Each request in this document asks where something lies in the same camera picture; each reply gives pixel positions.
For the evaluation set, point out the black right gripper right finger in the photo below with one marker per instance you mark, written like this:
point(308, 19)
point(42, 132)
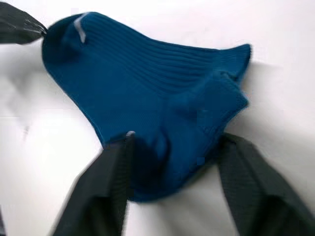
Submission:
point(256, 191)

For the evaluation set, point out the blue ankle sock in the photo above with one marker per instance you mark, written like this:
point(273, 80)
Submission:
point(184, 147)
point(135, 61)

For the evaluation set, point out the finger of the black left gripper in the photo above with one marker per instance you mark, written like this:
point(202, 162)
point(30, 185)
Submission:
point(17, 16)
point(14, 34)

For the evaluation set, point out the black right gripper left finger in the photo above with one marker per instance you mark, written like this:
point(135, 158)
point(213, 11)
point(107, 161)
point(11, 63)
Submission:
point(103, 186)

